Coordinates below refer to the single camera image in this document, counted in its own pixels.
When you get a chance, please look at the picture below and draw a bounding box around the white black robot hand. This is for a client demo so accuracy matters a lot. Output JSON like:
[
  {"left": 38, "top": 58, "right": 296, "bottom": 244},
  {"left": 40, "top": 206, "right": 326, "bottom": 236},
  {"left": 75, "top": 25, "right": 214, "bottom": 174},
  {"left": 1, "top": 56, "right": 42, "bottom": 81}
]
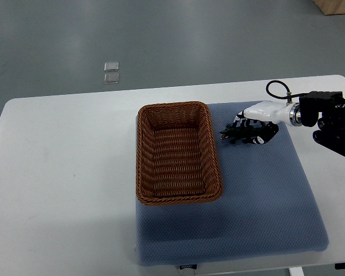
[{"left": 232, "top": 101, "right": 302, "bottom": 144}]

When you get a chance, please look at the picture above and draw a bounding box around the dark toy crocodile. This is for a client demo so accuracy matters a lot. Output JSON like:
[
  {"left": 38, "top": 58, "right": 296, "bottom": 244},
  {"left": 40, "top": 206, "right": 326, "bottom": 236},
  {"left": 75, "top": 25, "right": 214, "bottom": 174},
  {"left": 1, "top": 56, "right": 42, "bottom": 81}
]
[{"left": 220, "top": 122, "right": 263, "bottom": 144}]

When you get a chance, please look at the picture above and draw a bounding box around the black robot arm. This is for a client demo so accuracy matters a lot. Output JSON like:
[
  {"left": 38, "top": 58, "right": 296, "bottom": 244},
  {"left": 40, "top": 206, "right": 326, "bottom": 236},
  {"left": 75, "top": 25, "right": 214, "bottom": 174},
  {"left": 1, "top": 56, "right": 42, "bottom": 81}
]
[{"left": 299, "top": 91, "right": 345, "bottom": 157}]

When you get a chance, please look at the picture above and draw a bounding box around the brown wicker basket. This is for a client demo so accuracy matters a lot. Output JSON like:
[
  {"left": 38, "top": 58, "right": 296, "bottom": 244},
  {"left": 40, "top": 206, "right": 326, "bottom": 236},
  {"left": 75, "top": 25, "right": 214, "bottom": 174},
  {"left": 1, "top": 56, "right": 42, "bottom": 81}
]
[{"left": 136, "top": 101, "right": 223, "bottom": 206}]

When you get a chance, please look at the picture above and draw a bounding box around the blue-grey foam cushion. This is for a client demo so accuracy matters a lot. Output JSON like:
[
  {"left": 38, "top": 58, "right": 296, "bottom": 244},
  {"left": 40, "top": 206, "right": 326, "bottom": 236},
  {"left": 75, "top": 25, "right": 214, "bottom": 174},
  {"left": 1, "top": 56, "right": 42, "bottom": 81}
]
[{"left": 133, "top": 99, "right": 330, "bottom": 267}]

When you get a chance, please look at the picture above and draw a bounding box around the wooden box corner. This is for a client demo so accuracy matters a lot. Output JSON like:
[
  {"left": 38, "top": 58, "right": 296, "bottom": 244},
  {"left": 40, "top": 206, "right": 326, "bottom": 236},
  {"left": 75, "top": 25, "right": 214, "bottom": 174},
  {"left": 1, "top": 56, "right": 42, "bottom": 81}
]
[{"left": 313, "top": 0, "right": 345, "bottom": 16}]

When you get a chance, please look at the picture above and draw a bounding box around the upper floor metal plate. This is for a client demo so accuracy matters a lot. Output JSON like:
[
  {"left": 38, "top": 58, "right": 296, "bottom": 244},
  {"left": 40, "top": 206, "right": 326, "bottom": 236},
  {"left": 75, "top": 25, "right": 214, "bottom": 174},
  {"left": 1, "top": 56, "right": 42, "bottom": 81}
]
[{"left": 104, "top": 62, "right": 119, "bottom": 72}]

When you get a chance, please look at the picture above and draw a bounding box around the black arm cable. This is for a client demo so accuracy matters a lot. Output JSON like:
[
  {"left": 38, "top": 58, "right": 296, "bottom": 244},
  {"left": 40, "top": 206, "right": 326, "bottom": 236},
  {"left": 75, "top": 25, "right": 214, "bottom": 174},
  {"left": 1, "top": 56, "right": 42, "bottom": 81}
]
[{"left": 266, "top": 79, "right": 307, "bottom": 104}]

